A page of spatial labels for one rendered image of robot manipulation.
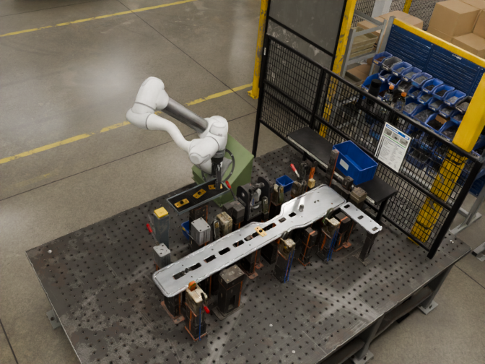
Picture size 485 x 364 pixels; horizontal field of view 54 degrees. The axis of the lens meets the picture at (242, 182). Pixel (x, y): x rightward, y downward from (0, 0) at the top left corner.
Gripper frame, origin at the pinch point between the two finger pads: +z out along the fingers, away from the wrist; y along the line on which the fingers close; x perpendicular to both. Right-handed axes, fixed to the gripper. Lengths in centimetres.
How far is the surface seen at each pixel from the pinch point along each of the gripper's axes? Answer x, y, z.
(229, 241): 3.5, 31.2, 21.4
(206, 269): -14, 49, 21
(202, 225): -12.3, 26.1, 10.4
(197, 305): -23, 74, 18
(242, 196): 16.1, 6.7, 9.0
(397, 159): 122, -1, -3
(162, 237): -34.8, 19.5, 23.7
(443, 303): 185, 38, 122
